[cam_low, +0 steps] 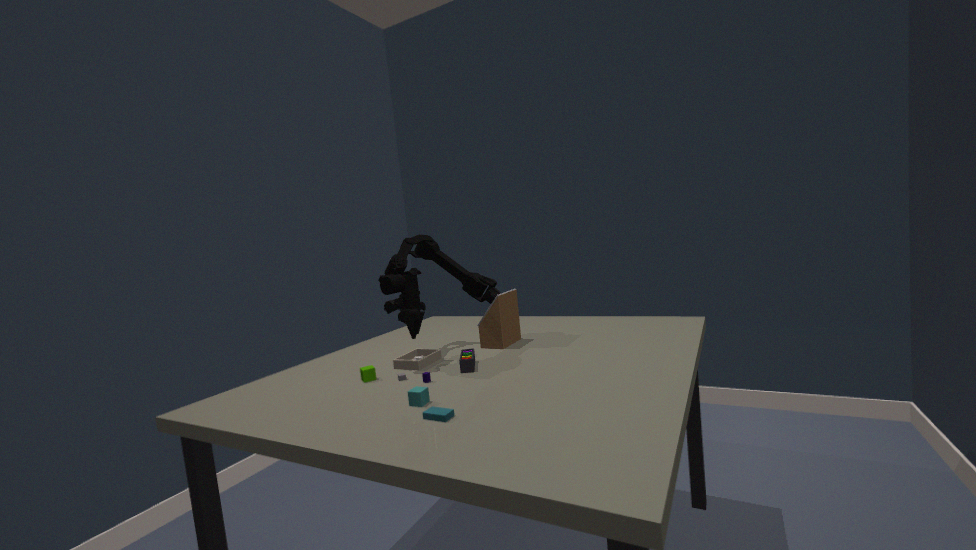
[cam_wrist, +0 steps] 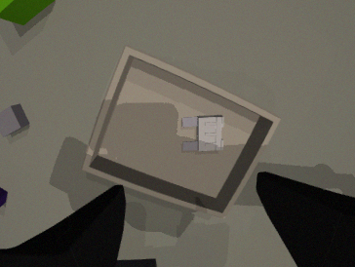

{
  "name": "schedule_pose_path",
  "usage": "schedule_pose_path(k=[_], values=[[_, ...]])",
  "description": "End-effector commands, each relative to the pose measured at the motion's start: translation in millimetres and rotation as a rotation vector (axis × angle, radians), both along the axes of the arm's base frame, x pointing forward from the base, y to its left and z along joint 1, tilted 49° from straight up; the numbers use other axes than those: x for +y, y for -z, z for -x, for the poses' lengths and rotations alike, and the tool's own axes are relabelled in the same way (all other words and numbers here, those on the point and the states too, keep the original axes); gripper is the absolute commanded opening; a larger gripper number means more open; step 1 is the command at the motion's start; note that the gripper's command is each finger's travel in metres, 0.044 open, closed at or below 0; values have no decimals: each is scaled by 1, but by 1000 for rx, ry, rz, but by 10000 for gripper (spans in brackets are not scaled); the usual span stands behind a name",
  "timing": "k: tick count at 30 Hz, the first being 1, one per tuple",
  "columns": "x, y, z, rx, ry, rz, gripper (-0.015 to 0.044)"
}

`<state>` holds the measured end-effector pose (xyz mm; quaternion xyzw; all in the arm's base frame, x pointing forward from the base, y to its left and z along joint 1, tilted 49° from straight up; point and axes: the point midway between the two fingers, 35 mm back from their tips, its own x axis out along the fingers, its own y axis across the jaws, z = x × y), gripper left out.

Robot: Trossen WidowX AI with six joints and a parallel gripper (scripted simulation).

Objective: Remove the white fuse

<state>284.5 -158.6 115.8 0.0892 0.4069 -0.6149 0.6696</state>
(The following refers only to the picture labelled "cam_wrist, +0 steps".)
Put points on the beige shallow tray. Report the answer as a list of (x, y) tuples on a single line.
[(137, 139)]

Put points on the dark purple block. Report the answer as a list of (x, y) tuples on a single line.
[(3, 196)]

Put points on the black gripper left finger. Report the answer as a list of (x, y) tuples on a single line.
[(89, 237)]

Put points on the black fuse block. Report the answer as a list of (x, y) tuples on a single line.
[(137, 263)]

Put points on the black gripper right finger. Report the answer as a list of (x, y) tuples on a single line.
[(317, 226)]

